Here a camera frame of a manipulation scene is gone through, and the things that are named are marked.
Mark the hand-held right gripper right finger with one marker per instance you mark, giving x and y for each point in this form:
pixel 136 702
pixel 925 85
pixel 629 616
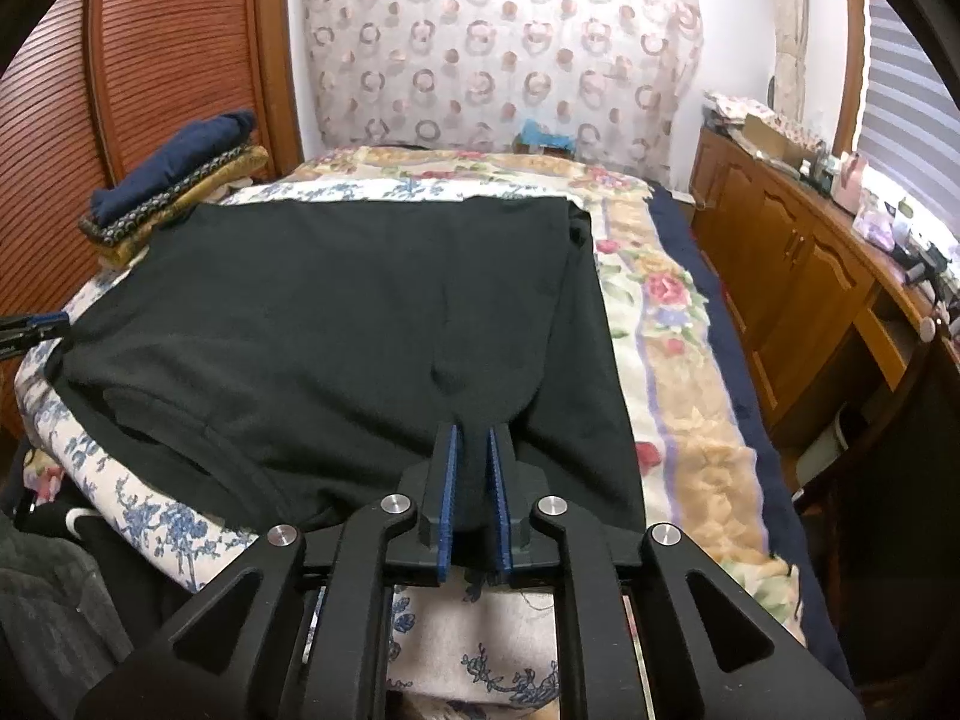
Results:
pixel 501 510

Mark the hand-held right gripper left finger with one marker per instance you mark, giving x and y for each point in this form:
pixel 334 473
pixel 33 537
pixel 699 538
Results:
pixel 446 502

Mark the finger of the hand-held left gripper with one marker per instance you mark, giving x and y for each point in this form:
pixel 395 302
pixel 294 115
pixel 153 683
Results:
pixel 37 330

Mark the black t-shirt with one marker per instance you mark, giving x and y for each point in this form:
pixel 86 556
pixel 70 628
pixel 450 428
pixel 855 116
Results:
pixel 337 330

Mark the black garment white trim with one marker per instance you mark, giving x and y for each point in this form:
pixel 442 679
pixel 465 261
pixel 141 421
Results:
pixel 45 510

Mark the dark patterned folded cloth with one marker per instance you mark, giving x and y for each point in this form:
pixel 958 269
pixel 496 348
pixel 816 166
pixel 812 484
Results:
pixel 172 202

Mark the blue floral white quilt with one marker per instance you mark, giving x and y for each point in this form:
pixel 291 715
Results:
pixel 150 510

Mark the dark grey cloth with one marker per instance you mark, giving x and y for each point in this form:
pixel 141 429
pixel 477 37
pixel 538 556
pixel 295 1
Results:
pixel 52 600

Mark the navy bed sheet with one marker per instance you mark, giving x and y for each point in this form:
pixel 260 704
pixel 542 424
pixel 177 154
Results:
pixel 720 330

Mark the wooden louvered wardrobe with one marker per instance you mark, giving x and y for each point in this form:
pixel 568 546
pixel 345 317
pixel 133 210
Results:
pixel 172 37

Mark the white bin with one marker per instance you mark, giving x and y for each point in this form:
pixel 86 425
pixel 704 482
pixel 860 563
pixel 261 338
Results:
pixel 825 450

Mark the blue box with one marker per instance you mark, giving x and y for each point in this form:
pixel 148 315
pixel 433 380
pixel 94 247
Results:
pixel 544 139

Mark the wooden sideboard cabinet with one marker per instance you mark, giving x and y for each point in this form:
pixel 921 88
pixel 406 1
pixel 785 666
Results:
pixel 780 255

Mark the circle patterned sheer curtain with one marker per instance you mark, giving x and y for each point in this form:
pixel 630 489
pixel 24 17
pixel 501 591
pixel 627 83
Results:
pixel 487 52

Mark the cardboard box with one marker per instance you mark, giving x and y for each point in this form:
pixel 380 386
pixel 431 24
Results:
pixel 772 139

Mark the floral cloth bundle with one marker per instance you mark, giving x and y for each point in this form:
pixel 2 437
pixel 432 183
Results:
pixel 735 106

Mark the purple plastic bag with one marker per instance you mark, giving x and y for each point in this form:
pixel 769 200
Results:
pixel 876 229

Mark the pink kettle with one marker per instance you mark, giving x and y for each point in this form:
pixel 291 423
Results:
pixel 851 180

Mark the small black tripod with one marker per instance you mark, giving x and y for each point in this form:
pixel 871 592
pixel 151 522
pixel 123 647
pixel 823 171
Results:
pixel 922 266

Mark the tied lace curtain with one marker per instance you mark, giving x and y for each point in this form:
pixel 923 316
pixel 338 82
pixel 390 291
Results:
pixel 791 52

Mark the striped window blind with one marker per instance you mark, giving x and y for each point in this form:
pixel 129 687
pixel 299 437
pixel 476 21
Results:
pixel 915 127

